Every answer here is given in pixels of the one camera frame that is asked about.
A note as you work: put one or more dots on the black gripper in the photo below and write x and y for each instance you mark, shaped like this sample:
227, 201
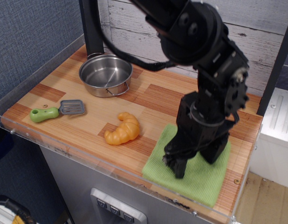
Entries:
195, 134

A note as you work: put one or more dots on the green cloth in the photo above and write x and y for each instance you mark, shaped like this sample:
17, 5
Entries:
202, 181

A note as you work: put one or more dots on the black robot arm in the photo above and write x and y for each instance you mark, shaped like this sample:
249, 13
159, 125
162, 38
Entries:
193, 34

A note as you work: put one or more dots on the orange plastic croissant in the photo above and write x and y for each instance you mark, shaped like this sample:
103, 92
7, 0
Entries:
128, 130

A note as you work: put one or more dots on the silver dispenser button panel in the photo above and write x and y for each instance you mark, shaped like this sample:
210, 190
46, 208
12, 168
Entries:
117, 207

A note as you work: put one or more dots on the grey toy fridge cabinet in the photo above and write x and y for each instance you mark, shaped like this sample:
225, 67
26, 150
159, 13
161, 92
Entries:
88, 186

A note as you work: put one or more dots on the stainless steel pot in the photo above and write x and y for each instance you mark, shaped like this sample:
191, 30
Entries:
106, 76

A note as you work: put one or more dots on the yellow object bottom left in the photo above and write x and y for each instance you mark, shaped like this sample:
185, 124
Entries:
18, 220

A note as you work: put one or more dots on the clear acrylic guard rail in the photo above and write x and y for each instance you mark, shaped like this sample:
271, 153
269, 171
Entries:
80, 137

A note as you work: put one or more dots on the white aluminium frame block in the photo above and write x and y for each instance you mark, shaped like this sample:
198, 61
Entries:
270, 157

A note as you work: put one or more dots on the green handled grey spatula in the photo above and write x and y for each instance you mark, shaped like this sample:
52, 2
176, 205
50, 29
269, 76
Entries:
67, 107

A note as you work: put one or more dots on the dark metal left post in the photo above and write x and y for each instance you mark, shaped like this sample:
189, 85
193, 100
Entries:
90, 20

